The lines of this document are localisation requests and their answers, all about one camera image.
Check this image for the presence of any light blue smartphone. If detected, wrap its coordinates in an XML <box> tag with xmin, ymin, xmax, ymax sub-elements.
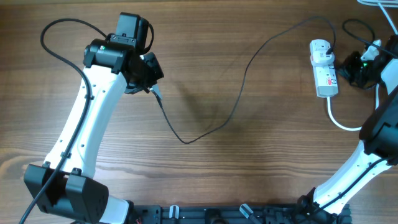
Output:
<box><xmin>150</xmin><ymin>84</ymin><xmax>162</xmax><ymax>101</ymax></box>

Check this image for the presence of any black USB charging cable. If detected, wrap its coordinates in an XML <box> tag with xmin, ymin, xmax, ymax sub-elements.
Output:
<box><xmin>154</xmin><ymin>16</ymin><xmax>338</xmax><ymax>145</ymax></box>

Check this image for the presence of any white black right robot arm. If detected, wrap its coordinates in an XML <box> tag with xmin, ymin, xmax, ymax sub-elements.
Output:
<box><xmin>292</xmin><ymin>35</ymin><xmax>397</xmax><ymax>223</ymax></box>

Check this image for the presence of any white grey power strip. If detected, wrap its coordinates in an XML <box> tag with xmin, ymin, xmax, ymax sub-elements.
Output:
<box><xmin>310</xmin><ymin>39</ymin><xmax>338</xmax><ymax>98</ymax></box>

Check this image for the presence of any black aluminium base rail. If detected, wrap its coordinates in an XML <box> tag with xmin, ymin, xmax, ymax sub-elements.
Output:
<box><xmin>126</xmin><ymin>204</ymin><xmax>353</xmax><ymax>224</ymax></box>

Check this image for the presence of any white power strip cord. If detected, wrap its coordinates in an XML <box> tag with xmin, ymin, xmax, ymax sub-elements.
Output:
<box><xmin>326</xmin><ymin>0</ymin><xmax>398</xmax><ymax>131</ymax></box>

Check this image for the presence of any white USB charger plug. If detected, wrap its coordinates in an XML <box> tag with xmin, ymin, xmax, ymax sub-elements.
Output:
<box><xmin>310</xmin><ymin>50</ymin><xmax>335</xmax><ymax>67</ymax></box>

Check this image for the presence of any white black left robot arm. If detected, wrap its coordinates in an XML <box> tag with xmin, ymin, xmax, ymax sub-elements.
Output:
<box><xmin>21</xmin><ymin>39</ymin><xmax>164</xmax><ymax>223</ymax></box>

